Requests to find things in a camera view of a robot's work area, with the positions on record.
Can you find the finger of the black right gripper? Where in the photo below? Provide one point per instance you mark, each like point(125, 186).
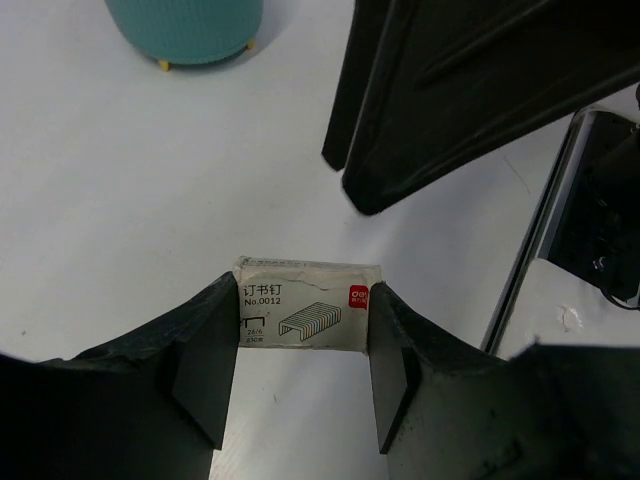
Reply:
point(377, 32)
point(473, 76)

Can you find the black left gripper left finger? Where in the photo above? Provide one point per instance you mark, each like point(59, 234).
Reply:
point(150, 404)

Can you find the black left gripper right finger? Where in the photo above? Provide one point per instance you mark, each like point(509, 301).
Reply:
point(446, 410)

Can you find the white staples box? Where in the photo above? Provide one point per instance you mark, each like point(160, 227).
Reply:
point(292, 304)

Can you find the teal round organizer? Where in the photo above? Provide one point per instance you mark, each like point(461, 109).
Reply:
point(193, 33)

